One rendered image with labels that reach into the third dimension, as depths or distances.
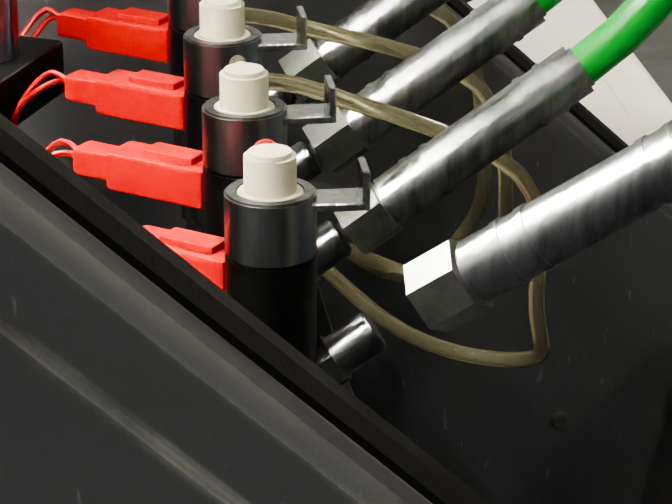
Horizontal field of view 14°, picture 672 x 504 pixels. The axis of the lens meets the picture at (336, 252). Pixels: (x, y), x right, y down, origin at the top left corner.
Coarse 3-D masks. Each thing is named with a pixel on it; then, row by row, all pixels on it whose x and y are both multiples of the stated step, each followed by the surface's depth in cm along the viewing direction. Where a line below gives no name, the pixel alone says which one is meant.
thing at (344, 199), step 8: (320, 192) 82; (328, 192) 82; (336, 192) 82; (344, 192) 82; (352, 192) 82; (320, 200) 81; (328, 200) 81; (336, 200) 81; (344, 200) 81; (352, 200) 81; (360, 200) 81; (312, 208) 81; (320, 208) 81; (328, 208) 81; (336, 208) 81; (344, 208) 81; (352, 208) 81; (360, 208) 81; (368, 208) 81
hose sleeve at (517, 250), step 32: (608, 160) 70; (640, 160) 69; (576, 192) 70; (608, 192) 70; (640, 192) 69; (512, 224) 71; (544, 224) 70; (576, 224) 70; (608, 224) 70; (480, 256) 71; (512, 256) 71; (544, 256) 71; (480, 288) 71; (512, 288) 72
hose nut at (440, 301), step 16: (448, 240) 72; (432, 256) 72; (448, 256) 72; (416, 272) 72; (432, 272) 72; (448, 272) 71; (416, 288) 72; (432, 288) 72; (448, 288) 72; (464, 288) 71; (416, 304) 72; (432, 304) 72; (448, 304) 72; (464, 304) 72; (480, 304) 72; (432, 320) 72; (448, 320) 72; (464, 320) 73
